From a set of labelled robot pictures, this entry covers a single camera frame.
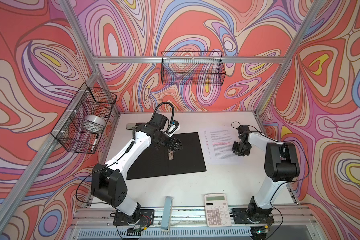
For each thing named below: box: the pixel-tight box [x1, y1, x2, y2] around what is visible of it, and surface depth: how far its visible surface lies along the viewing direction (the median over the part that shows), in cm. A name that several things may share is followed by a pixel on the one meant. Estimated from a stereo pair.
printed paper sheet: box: [202, 128, 244, 165], surface depth 101 cm
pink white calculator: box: [204, 193, 232, 228], surface depth 75 cm
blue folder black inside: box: [126, 132, 207, 180], surface depth 95 cm
